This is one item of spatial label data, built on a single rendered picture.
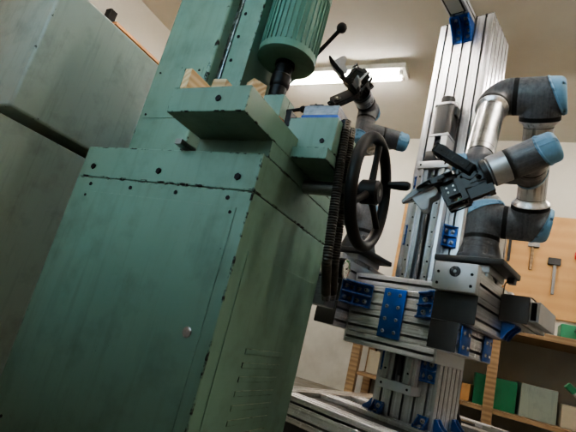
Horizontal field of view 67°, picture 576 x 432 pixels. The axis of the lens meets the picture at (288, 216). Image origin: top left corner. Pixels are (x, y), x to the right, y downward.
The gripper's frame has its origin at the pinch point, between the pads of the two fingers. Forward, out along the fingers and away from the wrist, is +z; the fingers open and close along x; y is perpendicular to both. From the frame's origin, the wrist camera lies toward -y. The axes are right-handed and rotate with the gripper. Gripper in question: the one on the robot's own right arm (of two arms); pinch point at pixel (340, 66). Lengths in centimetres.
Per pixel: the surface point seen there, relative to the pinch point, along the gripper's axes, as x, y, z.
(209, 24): -21.4, -23.0, 32.9
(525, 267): 48, 48, -311
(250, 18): -14.4, -13.0, 28.9
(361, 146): 50, -22, 35
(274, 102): 13.5, -26.8, 25.5
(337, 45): -149, 60, -153
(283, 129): 34, -31, 39
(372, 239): 59, -35, 15
